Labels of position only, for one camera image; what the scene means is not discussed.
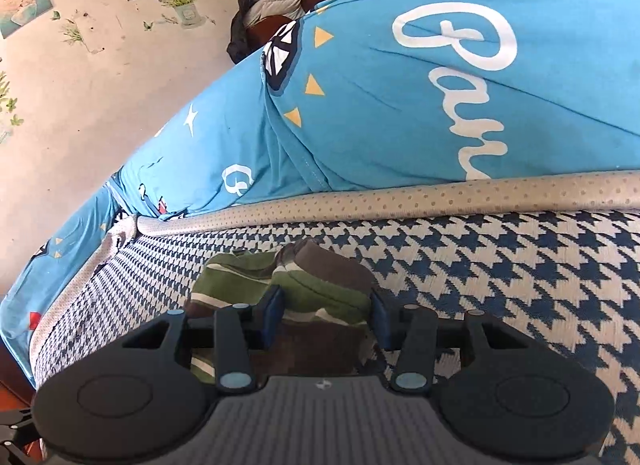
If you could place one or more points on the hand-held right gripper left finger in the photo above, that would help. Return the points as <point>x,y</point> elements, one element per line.
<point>274,317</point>

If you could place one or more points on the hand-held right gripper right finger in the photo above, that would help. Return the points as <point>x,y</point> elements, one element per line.
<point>380,320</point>

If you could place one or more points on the green brown striped t-shirt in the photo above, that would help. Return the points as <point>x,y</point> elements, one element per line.
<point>320,295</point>

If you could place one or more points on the pile of clothes on chair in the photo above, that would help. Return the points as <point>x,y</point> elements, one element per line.
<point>237,40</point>

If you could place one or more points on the houndstooth seat mat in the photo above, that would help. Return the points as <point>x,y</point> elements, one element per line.
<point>500,270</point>

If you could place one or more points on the blue printed sofa cover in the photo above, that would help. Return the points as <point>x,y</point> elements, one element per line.
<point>400,120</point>

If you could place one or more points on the green leaf wall sticker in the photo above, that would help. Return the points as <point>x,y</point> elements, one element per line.
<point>7,105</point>

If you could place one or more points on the pink tree wall picture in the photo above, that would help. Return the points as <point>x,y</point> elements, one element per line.
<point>25,7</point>

